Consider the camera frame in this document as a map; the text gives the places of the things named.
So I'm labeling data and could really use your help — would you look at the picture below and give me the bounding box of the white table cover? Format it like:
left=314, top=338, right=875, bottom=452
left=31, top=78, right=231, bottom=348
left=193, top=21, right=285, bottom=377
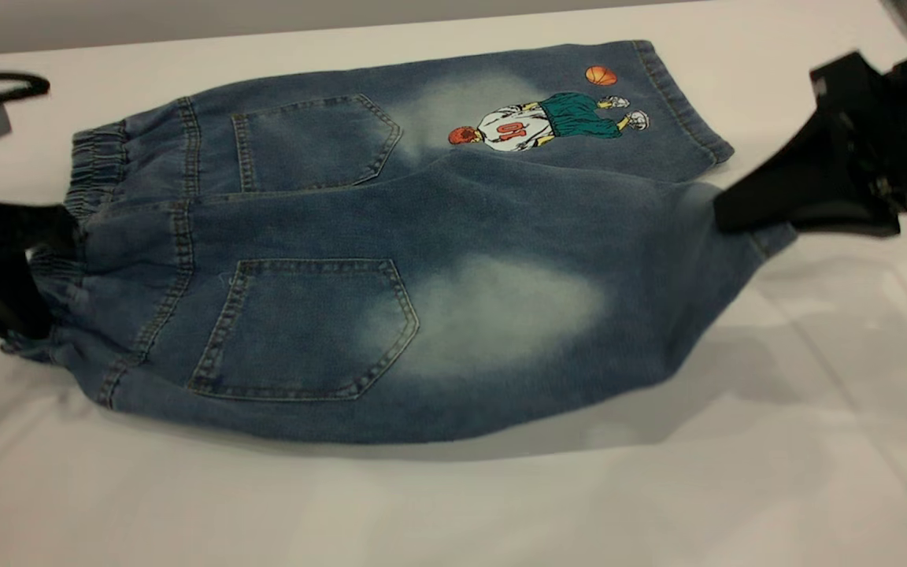
left=0, top=0, right=907, bottom=567

